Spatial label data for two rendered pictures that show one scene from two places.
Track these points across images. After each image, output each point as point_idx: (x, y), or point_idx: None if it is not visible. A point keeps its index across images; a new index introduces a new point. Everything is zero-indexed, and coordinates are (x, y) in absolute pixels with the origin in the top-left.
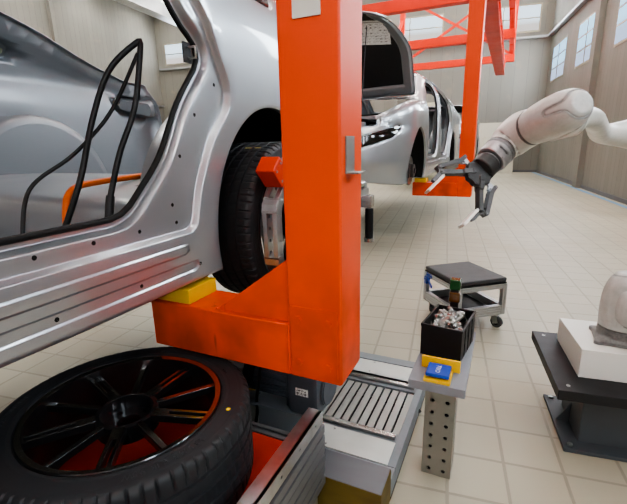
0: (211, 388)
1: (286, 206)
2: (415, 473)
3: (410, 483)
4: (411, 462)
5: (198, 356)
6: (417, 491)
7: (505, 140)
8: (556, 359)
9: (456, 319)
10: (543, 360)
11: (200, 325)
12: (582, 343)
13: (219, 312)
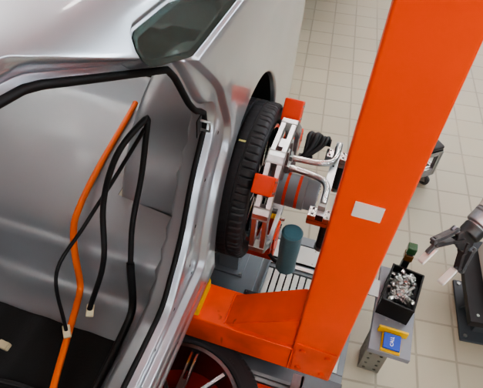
0: (224, 377)
1: (309, 302)
2: (353, 369)
3: (350, 379)
4: (350, 359)
5: (202, 340)
6: (355, 386)
7: None
8: (474, 280)
9: (409, 290)
10: (463, 279)
11: (208, 329)
12: None
13: (229, 329)
